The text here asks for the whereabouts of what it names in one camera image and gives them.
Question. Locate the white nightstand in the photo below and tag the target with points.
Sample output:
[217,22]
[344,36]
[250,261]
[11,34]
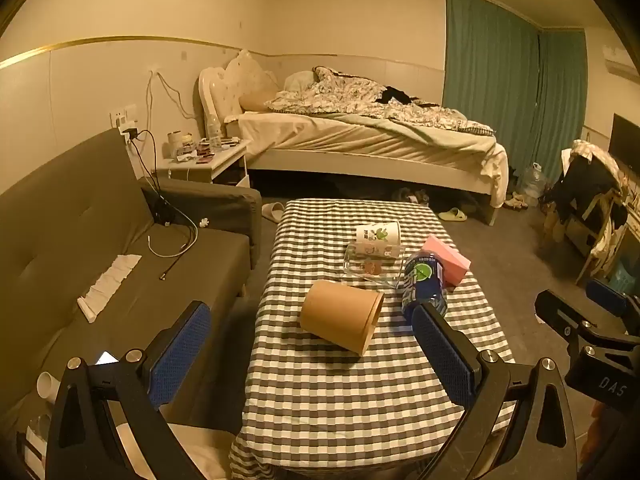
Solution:
[210,165]

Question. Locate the green slipper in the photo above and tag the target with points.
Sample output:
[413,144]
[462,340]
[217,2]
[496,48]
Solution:
[454,214]

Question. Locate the white air conditioner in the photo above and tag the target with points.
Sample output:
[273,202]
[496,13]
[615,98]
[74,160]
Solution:
[620,62]

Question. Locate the white headboard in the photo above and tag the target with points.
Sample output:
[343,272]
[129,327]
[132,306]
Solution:
[225,87]

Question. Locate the clear water jug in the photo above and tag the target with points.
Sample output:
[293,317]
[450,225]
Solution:
[533,180]

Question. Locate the floral blanket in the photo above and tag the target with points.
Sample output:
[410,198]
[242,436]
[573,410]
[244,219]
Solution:
[370,95]

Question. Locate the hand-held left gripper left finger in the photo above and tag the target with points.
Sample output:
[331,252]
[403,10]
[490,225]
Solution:
[181,355]

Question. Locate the white printed paper cup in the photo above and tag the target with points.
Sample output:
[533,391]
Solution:
[379,234]

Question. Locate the black television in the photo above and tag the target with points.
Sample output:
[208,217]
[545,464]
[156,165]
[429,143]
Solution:
[625,142]

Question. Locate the white tissue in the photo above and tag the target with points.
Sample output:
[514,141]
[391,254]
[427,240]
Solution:
[107,282]

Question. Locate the bed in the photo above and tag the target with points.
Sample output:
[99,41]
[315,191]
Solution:
[360,140]

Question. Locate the beige slipper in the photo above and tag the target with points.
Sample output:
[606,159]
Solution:
[272,211]

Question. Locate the pink box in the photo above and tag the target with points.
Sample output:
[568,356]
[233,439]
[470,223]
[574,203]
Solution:
[447,257]

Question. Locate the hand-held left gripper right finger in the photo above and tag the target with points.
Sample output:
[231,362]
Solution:
[444,355]

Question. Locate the beige pillow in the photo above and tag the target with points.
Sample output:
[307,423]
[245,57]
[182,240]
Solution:
[257,101]

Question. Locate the green curtain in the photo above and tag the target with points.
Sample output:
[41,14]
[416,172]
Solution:
[490,85]

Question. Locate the wall power outlet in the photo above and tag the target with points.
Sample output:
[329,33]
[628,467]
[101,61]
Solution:
[122,116]

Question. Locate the brown paper cup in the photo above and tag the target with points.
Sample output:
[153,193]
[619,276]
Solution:
[340,316]

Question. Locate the clear water bottle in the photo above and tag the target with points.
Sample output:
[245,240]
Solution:
[214,135]

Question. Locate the blue drink bottle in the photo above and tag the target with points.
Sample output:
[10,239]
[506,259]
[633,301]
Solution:
[422,280]

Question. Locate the clear glass container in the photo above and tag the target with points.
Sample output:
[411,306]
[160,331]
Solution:
[367,265]

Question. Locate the white plastic cup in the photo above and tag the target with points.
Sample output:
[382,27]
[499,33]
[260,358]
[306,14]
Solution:
[49,387]

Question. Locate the chair with clothes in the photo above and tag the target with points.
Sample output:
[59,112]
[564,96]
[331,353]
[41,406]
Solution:
[587,195]

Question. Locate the grey sofa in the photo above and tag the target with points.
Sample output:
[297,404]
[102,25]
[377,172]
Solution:
[75,240]

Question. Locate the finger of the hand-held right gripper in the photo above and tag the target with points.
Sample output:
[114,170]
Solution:
[562,310]
[606,296]

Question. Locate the pair of shoes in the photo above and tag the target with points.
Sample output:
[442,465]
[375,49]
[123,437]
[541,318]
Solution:
[517,201]

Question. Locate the checkered tablecloth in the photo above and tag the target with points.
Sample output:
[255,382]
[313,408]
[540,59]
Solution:
[310,400]

